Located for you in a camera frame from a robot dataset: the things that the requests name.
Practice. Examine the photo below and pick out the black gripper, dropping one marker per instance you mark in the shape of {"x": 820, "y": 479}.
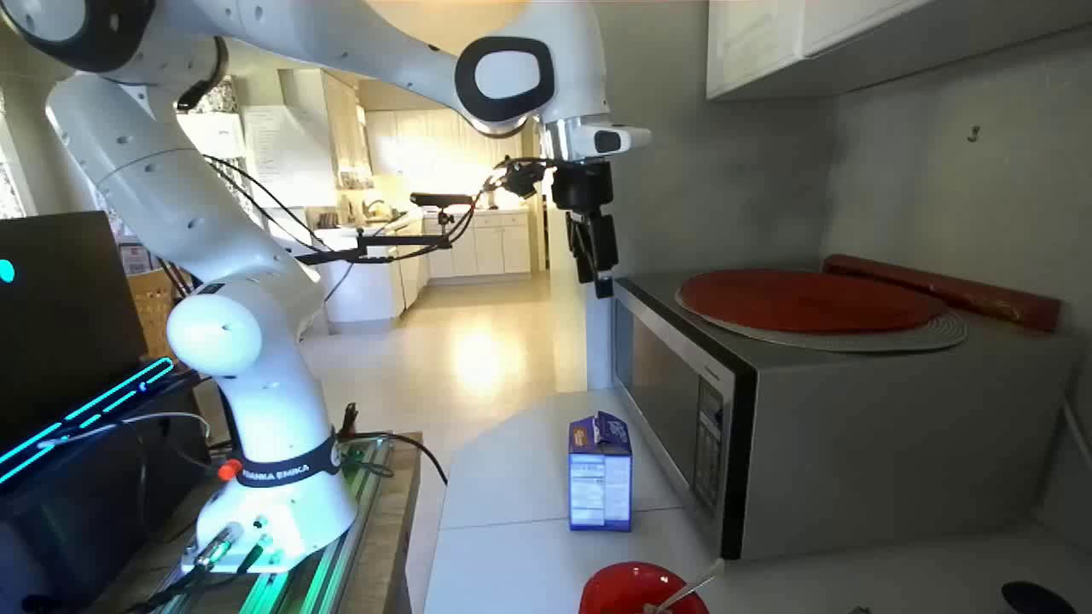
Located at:
{"x": 583, "y": 189}

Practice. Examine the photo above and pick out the blue Pop-Tarts box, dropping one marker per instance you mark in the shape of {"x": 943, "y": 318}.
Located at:
{"x": 598, "y": 479}

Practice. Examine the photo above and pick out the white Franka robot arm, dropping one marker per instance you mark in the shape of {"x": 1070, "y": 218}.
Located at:
{"x": 159, "y": 191}

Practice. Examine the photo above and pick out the long red box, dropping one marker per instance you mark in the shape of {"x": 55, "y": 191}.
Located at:
{"x": 956, "y": 290}

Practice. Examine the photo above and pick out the red round plate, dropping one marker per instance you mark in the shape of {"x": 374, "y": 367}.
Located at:
{"x": 805, "y": 296}

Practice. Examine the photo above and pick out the stainless steel microwave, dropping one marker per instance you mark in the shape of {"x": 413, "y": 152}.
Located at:
{"x": 865, "y": 445}

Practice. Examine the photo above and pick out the red plastic bowl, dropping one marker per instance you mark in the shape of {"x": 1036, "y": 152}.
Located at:
{"x": 617, "y": 589}

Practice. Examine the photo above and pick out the black computer with teal lights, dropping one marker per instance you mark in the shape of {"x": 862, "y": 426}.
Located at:
{"x": 55, "y": 327}

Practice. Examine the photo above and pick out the black round object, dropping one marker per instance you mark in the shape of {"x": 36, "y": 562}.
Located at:
{"x": 1037, "y": 598}

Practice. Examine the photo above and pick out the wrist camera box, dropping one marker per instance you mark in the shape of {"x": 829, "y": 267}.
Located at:
{"x": 598, "y": 142}

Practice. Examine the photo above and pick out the white wall cabinets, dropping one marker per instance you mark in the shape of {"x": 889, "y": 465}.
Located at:
{"x": 796, "y": 39}

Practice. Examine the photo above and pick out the green-edged robot base plate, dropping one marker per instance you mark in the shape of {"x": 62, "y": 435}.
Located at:
{"x": 327, "y": 567}

